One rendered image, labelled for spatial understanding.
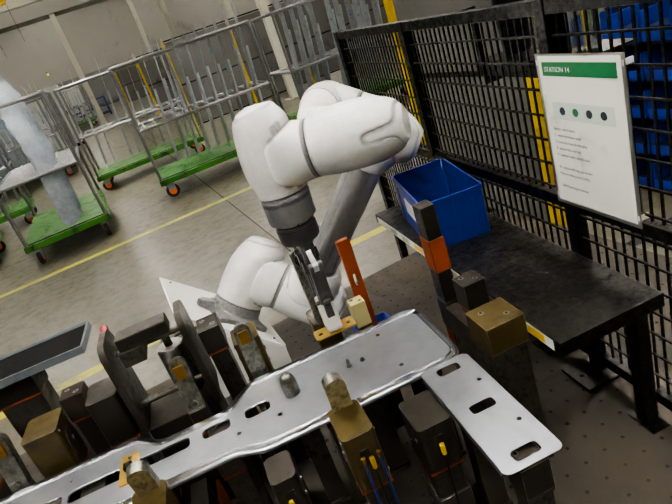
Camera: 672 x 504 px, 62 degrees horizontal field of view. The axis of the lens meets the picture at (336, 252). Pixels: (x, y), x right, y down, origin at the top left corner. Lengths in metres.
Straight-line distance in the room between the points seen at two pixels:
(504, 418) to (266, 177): 0.55
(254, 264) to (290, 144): 0.86
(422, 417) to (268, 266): 0.87
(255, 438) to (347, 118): 0.60
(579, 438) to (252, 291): 0.99
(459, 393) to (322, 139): 0.49
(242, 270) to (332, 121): 0.92
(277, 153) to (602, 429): 0.89
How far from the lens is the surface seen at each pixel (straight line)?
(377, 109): 0.91
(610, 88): 1.06
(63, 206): 7.38
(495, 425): 0.96
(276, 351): 1.79
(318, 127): 0.91
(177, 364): 1.25
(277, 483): 1.01
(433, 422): 1.02
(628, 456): 1.31
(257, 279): 1.74
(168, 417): 1.35
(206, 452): 1.14
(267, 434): 1.10
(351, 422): 0.97
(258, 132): 0.93
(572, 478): 1.28
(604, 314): 1.11
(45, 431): 1.33
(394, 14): 3.97
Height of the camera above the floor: 1.66
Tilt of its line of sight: 23 degrees down
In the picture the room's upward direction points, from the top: 19 degrees counter-clockwise
